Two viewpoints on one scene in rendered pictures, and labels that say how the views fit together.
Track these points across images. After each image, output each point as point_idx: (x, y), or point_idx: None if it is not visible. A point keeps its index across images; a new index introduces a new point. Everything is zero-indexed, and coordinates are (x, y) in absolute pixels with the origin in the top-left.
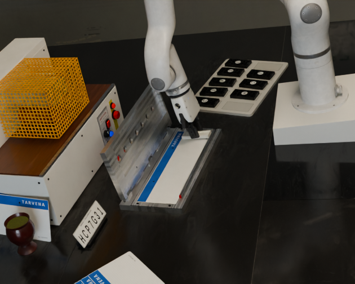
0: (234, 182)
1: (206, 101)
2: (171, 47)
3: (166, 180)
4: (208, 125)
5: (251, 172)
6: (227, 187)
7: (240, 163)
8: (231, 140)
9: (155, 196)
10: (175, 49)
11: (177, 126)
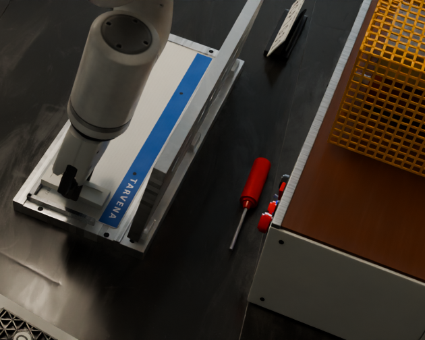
0: (32, 68)
1: (18, 332)
2: (97, 18)
3: (156, 89)
4: (36, 254)
5: None
6: (46, 62)
7: (5, 111)
8: (1, 181)
9: (179, 57)
10: (87, 38)
11: (115, 277)
